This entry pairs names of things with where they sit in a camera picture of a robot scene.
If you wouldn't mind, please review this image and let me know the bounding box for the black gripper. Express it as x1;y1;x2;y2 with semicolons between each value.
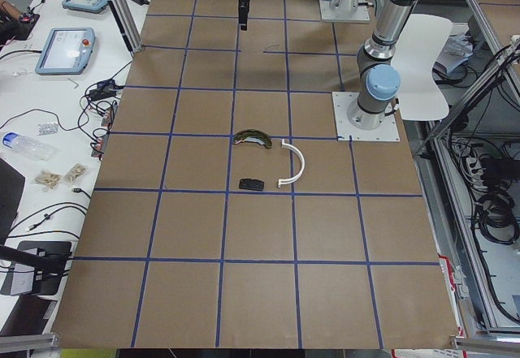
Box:
238;0;250;31

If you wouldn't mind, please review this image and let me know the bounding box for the black brake pad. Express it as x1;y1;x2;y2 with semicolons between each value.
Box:
239;178;265;192

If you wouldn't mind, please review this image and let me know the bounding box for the near teach pendant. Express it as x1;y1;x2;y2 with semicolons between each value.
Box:
35;28;96;75

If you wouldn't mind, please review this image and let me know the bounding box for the white plastic chair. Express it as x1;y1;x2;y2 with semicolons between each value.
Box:
392;14;453;121

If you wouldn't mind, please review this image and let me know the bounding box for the clear plastic water bottle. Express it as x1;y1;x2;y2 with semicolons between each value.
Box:
1;132;56;161

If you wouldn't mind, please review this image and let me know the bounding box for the bag of small parts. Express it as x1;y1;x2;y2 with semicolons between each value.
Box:
33;170;62;191

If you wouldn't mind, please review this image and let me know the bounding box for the aluminium frame post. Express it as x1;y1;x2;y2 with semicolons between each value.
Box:
107;0;142;54

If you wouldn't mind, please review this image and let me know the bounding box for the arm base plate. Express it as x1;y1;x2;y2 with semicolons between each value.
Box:
319;0;371;24
332;92;400;142

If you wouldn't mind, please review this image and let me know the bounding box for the white curved plastic bracket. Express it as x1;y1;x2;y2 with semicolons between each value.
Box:
276;138;306;189

